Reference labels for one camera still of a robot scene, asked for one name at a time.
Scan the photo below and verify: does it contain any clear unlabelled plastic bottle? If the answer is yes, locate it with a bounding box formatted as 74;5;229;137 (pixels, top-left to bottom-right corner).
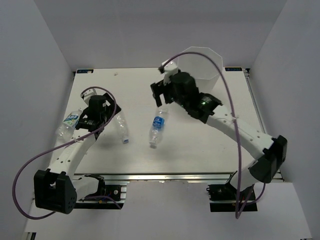
115;111;129;144

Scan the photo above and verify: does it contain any clear bottle blue label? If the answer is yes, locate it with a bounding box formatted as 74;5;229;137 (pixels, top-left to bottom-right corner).
148;105;169;149

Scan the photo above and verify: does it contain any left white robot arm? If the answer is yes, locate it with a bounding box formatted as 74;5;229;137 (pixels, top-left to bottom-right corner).
33;92;121;214

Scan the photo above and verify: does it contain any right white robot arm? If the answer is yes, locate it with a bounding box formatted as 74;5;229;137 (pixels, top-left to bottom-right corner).
150;71;288;200

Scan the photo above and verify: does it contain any white octagonal plastic bin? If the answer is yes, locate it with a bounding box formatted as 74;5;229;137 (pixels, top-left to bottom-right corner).
177;46;223;93

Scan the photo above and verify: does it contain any left blue corner sticker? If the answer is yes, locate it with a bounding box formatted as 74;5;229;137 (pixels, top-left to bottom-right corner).
76;69;94;74

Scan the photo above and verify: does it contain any blue corner sticker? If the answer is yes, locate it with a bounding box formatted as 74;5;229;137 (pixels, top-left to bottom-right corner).
76;69;94;74
224;67;243;72

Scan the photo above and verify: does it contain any bottle with green-blue label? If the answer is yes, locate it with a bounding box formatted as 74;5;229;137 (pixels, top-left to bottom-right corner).
56;108;83;141

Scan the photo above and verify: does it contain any right blue corner sticker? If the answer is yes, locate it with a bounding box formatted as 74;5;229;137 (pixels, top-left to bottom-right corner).
224;67;243;72

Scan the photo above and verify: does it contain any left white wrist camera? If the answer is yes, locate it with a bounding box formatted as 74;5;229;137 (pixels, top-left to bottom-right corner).
80;88;97;100

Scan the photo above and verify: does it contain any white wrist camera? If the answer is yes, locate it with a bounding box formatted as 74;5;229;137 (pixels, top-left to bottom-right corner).
80;88;97;100
158;61;179;86

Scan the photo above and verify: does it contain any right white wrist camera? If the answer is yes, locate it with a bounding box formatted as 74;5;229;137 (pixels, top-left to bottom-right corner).
158;61;179;86

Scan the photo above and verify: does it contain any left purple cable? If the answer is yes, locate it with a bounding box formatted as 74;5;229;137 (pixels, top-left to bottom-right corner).
12;86;118;220

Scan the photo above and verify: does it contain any purple cable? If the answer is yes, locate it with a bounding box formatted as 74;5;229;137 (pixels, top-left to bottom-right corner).
12;86;118;220
162;51;266;220

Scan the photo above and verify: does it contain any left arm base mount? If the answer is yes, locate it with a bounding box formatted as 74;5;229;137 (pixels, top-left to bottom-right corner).
72;174;127;210

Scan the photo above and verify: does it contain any aluminium front rail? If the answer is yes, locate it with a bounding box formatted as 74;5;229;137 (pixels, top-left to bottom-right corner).
72;171;238;183

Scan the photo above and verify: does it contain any aluminium rail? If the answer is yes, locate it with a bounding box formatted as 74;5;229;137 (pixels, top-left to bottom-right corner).
72;171;238;183
243;67;285;181

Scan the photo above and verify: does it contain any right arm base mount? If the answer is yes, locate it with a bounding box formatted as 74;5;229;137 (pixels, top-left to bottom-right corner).
206;183;258;213

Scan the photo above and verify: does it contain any aluminium right side rail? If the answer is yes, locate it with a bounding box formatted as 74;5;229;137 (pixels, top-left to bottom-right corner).
243;67;285;181

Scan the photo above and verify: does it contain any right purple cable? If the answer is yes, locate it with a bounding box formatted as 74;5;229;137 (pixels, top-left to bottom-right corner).
162;51;266;220

